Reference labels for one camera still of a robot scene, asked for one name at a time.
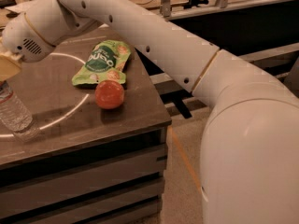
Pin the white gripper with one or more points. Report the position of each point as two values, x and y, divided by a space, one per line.
23 39

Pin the clear plastic water bottle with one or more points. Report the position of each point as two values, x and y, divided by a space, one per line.
15 115

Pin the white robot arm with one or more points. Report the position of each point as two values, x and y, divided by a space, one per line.
250 146

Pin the red apple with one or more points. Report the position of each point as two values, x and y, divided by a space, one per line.
109 94

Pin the green snack bag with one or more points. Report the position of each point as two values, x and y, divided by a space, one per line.
106 62

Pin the dark counter cabinet with drawers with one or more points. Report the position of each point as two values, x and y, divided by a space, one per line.
88 165

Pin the middle metal railing bracket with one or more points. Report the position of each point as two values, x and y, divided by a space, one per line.
165 8

